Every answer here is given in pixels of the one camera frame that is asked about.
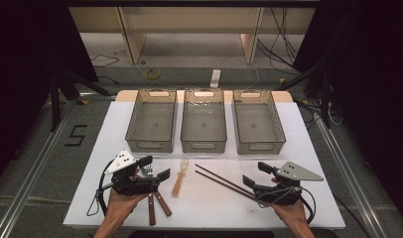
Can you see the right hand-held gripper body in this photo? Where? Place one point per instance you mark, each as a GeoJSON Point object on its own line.
{"type": "Point", "coordinates": [282, 193]}

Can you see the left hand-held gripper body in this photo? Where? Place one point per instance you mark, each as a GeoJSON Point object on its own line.
{"type": "Point", "coordinates": [133, 185]}

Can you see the dark brown chopstick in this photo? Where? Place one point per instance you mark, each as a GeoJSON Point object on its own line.
{"type": "Point", "coordinates": [222, 178]}
{"type": "Point", "coordinates": [222, 185]}

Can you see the transparent grey plastic bin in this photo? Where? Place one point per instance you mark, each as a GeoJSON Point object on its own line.
{"type": "Point", "coordinates": [203, 124]}
{"type": "Point", "coordinates": [151, 124]}
{"type": "Point", "coordinates": [257, 125]}

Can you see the person's right hand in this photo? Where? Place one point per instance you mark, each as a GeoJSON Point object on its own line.
{"type": "Point", "coordinates": [294, 214]}

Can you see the person's left hand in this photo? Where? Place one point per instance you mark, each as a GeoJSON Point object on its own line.
{"type": "Point", "coordinates": [120, 208]}

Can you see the white table mat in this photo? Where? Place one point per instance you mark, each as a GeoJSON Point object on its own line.
{"type": "Point", "coordinates": [209, 208]}

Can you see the black metal stand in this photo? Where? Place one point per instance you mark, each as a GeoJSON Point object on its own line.
{"type": "Point", "coordinates": [55, 105]}
{"type": "Point", "coordinates": [326, 99]}

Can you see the white power strip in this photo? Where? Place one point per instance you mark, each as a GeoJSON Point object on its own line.
{"type": "Point", "coordinates": [215, 78]}

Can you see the light wooden shelf unit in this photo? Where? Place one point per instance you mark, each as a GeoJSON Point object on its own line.
{"type": "Point", "coordinates": [189, 20]}

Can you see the metal floor rail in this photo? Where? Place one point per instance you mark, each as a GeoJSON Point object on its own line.
{"type": "Point", "coordinates": [30, 172]}
{"type": "Point", "coordinates": [348, 172]}

